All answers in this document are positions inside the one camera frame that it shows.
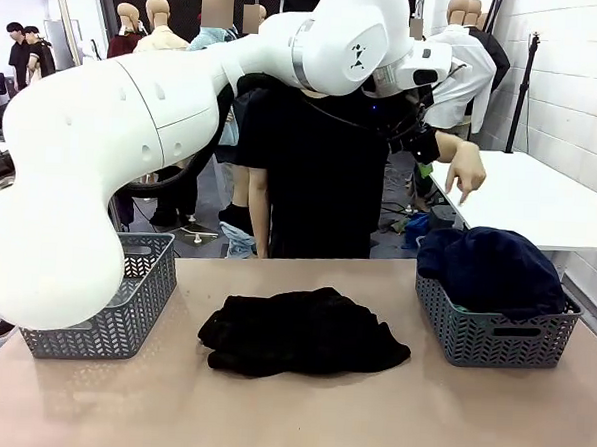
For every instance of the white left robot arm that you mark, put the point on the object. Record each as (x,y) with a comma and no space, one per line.
(108,123)

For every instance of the black trousers around mannequin feet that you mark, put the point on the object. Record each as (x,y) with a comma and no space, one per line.
(179,209)

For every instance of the mannequin in maroon top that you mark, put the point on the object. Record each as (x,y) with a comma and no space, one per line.
(125,44)

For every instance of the mannequin in cream jacket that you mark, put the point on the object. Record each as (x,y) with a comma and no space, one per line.
(160,38)

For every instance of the person's left hand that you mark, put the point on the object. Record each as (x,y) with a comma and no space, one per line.
(469,167)

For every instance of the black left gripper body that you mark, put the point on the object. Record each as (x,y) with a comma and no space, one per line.
(420,145)

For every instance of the white side table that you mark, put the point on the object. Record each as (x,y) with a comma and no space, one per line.
(530,195)

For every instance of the person's left forearm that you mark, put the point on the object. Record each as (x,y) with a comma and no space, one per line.
(447,147)

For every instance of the grey mannequin base plate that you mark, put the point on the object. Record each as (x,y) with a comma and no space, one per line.
(198,235)

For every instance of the mannequin in light blue fleece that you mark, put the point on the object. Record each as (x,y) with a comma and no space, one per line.
(208,36)

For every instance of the black tripod stand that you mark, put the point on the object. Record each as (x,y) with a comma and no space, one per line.
(523,95)

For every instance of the dark grey box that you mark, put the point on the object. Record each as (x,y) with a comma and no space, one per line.
(444,218)

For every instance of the navy blue shorts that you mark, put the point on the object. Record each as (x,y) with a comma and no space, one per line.
(506,264)

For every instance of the mannequin in black jacket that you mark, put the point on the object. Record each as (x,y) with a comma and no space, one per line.
(497,54)

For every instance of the bystander holding beige cloth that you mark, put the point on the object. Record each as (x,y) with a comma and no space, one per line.
(41,60)

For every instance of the person in black t-shirt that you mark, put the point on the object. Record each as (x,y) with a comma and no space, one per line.
(320,184)

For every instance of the black garment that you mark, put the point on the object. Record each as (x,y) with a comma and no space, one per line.
(298,333)

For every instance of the bystander in black shirt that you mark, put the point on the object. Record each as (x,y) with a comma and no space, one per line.
(18,58)

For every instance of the black pants around mannequin ankles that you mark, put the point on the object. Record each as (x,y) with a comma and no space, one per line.
(236,215)

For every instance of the blue jeans on floor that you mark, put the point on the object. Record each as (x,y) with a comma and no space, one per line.
(237,245)

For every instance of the slanted metal pole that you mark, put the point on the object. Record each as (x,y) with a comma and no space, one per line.
(69,21)

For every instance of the person's right forearm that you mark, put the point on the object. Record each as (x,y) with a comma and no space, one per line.
(259,226)

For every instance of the grey woven plastic basket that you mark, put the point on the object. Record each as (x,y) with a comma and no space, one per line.
(497,351)
(139,300)

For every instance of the mannequin in white shirt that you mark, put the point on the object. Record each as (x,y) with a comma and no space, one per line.
(466,77)

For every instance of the blue object on floor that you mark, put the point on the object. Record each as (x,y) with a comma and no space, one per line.
(417,230)

